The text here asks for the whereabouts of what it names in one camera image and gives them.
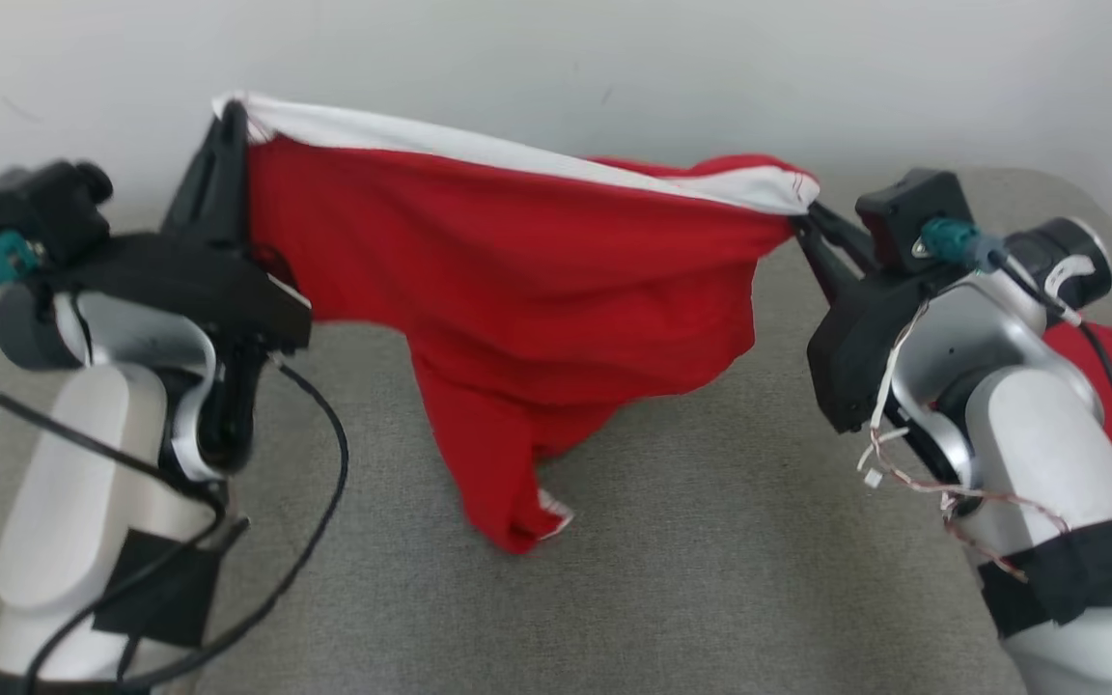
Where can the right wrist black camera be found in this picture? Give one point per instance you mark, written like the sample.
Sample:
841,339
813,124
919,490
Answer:
903,217

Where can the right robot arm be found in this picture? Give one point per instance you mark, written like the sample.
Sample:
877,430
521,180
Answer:
1039,454

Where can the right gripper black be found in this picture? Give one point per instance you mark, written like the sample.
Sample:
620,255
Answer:
850,357

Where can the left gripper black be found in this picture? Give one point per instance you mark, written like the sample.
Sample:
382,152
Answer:
199,280

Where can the red garment with white trim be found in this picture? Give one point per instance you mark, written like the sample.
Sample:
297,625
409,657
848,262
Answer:
517,290

